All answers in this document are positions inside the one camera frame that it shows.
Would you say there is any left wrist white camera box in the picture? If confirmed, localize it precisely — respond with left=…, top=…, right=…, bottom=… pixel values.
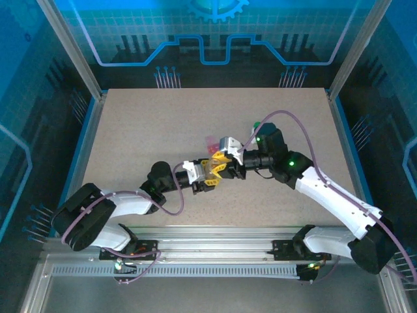
left=181, top=159, right=205, bottom=184

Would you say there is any aluminium frame post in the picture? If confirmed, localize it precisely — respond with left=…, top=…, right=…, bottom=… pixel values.
left=328, top=0, right=394, bottom=98
left=35, top=0, right=106, bottom=101

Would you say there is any small LED circuit board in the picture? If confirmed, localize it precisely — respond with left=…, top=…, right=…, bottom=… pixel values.
left=296, top=260, right=323, bottom=285
left=112, top=256, right=137, bottom=285

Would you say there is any aluminium mounting rail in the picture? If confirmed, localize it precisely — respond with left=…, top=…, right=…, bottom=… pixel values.
left=42, top=226, right=392, bottom=260

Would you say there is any grey metal tray frame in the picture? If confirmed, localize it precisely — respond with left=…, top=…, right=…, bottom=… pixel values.
left=19, top=254, right=413, bottom=313

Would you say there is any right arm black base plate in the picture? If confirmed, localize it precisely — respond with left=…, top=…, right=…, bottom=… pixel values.
left=272, top=239, right=332, bottom=261

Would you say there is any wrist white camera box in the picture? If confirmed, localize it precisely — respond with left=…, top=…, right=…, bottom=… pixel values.
left=181, top=159, right=205, bottom=184
left=218, top=136, right=246, bottom=166

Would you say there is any blue aluminium table side rail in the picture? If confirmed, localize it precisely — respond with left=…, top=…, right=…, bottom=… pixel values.
left=327, top=93, right=384, bottom=237
left=48, top=93, right=107, bottom=237

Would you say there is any slotted grey cable duct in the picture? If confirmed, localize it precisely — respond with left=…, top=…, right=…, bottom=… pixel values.
left=51, top=264, right=300, bottom=278

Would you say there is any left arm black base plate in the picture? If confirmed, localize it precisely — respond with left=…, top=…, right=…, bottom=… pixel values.
left=98, top=239, right=158, bottom=261

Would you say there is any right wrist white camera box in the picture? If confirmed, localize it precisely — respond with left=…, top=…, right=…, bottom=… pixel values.
left=218, top=136, right=246, bottom=166

